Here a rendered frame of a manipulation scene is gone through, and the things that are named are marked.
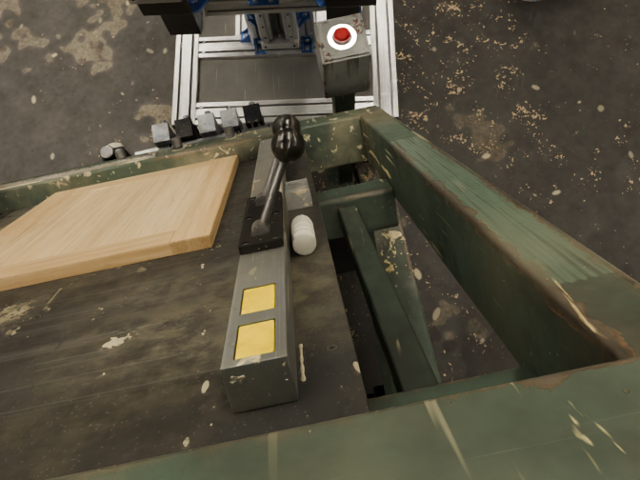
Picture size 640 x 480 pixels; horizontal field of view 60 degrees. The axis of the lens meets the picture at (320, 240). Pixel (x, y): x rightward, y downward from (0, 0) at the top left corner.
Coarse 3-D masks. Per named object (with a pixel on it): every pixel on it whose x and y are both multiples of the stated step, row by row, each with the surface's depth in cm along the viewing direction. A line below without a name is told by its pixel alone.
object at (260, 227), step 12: (276, 132) 59; (288, 132) 59; (276, 144) 59; (288, 144) 58; (300, 144) 59; (276, 156) 60; (288, 156) 59; (300, 156) 60; (276, 168) 61; (276, 180) 61; (276, 192) 62; (264, 216) 62; (252, 228) 62; (264, 228) 62
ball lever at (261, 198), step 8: (280, 120) 70; (288, 120) 70; (296, 120) 70; (272, 128) 71; (280, 128) 70; (296, 128) 70; (272, 160) 73; (272, 168) 73; (272, 176) 73; (264, 192) 74; (256, 200) 73; (264, 200) 73
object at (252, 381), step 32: (256, 192) 84; (288, 224) 78; (256, 256) 59; (288, 256) 63; (288, 288) 53; (256, 320) 45; (288, 320) 46; (224, 352) 41; (288, 352) 40; (256, 384) 40; (288, 384) 40
